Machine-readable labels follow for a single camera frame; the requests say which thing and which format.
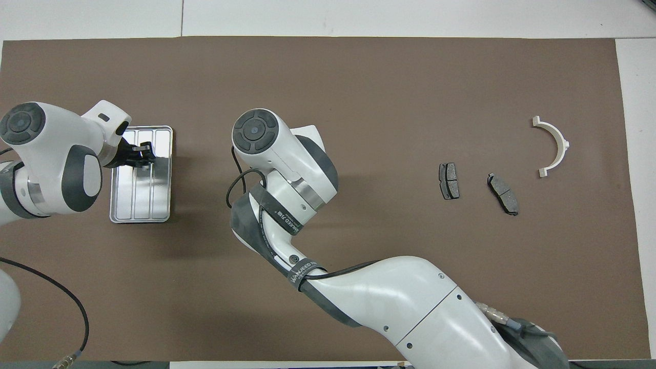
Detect dark grey brake pad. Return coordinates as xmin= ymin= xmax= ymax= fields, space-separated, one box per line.
xmin=439 ymin=162 xmax=461 ymax=200
xmin=486 ymin=173 xmax=520 ymax=216

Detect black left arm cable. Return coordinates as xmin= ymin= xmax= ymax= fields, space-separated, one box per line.
xmin=0 ymin=256 xmax=91 ymax=369

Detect white curved plastic bracket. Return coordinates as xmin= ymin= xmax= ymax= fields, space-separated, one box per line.
xmin=531 ymin=116 xmax=571 ymax=178

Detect silver metal tray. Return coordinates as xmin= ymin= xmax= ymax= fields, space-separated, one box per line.
xmin=109 ymin=125 xmax=174 ymax=224

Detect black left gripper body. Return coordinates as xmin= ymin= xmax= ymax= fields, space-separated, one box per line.
xmin=105 ymin=136 xmax=140 ymax=169

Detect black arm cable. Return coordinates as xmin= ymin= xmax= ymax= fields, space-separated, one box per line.
xmin=225 ymin=146 xmax=382 ymax=281
xmin=0 ymin=256 xmax=91 ymax=369

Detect brown table mat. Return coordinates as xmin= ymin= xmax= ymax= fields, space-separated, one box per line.
xmin=0 ymin=36 xmax=651 ymax=362

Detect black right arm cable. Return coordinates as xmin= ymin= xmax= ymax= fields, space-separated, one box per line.
xmin=225 ymin=146 xmax=382 ymax=281

